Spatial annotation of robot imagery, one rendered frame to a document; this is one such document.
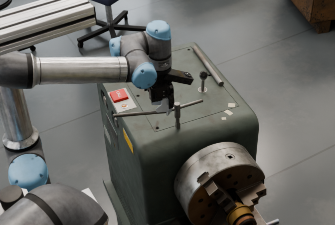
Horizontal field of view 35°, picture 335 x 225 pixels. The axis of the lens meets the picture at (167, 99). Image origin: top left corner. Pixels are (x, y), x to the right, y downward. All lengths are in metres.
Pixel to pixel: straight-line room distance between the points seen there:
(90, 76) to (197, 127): 0.59
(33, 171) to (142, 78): 0.45
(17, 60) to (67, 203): 0.52
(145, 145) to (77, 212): 0.87
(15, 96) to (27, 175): 0.24
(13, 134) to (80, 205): 0.72
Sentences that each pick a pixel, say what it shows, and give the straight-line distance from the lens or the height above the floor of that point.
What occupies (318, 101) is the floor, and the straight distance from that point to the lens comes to 4.12.
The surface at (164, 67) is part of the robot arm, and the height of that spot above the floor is 1.57.
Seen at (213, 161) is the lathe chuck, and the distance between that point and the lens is 1.85.
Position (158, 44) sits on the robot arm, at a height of 1.66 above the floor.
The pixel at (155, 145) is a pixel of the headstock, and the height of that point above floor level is 1.25.
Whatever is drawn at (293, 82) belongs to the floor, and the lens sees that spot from 4.26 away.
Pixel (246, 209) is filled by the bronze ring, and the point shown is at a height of 1.12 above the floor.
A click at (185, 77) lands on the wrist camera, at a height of 1.50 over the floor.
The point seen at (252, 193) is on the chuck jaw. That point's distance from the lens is 1.93.
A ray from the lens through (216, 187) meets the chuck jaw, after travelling 1.81.
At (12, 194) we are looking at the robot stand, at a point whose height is 1.57.
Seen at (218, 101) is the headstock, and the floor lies 1.26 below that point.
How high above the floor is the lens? 2.56
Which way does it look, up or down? 39 degrees down
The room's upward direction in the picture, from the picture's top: 3 degrees counter-clockwise
